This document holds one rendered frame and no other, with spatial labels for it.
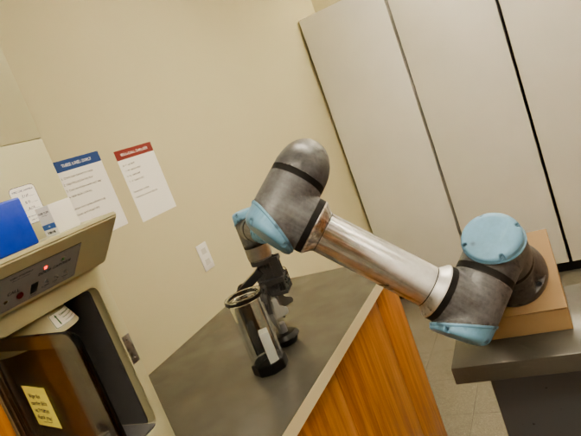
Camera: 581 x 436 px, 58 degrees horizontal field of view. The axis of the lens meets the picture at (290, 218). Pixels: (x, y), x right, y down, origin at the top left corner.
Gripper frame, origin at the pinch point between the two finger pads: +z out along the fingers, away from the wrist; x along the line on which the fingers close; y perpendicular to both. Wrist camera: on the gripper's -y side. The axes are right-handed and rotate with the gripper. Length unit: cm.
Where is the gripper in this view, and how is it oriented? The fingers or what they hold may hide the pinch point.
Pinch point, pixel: (278, 320)
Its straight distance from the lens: 162.1
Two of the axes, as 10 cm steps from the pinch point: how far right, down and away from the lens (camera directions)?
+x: 1.7, -2.3, 9.6
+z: 3.5, 9.2, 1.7
